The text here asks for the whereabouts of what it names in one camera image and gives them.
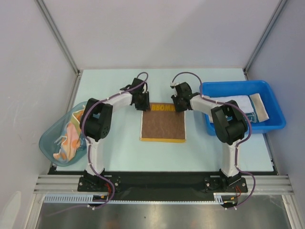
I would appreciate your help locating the peach orange patterned towel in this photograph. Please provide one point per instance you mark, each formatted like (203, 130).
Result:
(71, 140)

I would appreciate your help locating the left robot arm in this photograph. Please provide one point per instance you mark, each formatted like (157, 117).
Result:
(97, 119)

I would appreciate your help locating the aluminium front rail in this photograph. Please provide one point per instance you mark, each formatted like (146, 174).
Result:
(265, 185)

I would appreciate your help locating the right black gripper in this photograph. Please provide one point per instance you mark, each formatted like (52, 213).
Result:
(178, 104)

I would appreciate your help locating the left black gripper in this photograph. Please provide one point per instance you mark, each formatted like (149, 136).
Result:
(145, 106)

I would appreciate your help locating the right aluminium frame post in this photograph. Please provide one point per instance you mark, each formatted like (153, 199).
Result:
(267, 31)

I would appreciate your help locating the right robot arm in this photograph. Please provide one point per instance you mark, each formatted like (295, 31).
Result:
(229, 122)

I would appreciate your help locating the Doraemon teal beige towel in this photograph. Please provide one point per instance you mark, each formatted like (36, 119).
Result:
(259, 113)

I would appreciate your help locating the orange brown towel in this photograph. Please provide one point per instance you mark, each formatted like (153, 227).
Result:
(162, 123)

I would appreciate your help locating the left aluminium frame post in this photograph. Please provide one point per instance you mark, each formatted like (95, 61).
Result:
(57, 35)

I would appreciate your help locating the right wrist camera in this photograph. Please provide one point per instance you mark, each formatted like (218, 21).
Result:
(173, 84)

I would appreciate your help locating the lavender white cloth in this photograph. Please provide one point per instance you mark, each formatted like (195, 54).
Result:
(243, 101)

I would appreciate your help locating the blue plastic bin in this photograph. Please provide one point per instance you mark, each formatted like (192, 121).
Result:
(233, 88)

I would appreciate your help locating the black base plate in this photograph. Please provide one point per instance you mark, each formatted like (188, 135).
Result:
(163, 186)

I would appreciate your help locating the aluminium frame post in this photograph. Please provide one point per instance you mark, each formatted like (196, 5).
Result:
(267, 31)
(57, 35)

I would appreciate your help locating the teal translucent basket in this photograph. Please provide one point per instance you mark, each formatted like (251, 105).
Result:
(47, 143)

